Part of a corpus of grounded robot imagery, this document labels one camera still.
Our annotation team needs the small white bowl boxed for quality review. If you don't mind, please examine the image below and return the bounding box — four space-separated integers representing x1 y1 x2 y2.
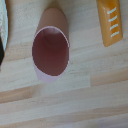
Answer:
0 0 9 52

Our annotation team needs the pink cup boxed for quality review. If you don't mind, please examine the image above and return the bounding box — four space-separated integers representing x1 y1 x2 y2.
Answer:
31 7 71 83

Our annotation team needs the orange block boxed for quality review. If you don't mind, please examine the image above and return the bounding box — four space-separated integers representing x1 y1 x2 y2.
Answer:
96 0 124 48

